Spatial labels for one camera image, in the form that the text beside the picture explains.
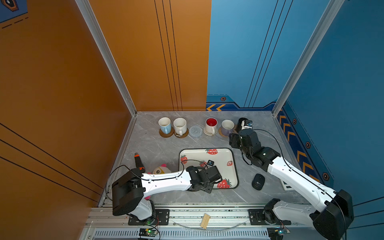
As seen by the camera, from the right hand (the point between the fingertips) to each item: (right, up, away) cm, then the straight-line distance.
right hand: (233, 135), depth 80 cm
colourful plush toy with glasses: (-38, -19, +5) cm, 43 cm away
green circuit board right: (+18, -46, -9) cm, 50 cm away
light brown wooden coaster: (-40, -1, +24) cm, 47 cm away
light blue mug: (-41, +6, +20) cm, 46 cm away
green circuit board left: (-43, -46, -9) cm, 63 cm away
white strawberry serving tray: (-1, -16, +14) cm, 22 cm away
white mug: (-31, +5, +23) cm, 39 cm away
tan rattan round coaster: (-3, +1, +26) cm, 27 cm away
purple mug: (+3, +5, +27) cm, 27 cm away
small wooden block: (-16, -41, -8) cm, 45 cm away
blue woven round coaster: (-20, +1, +29) cm, 35 cm away
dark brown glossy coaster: (-29, -2, +24) cm, 38 cm away
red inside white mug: (-9, +6, +25) cm, 27 cm away
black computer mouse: (+15, -26, +3) cm, 30 cm away
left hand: (-12, -26, -1) cm, 29 cm away
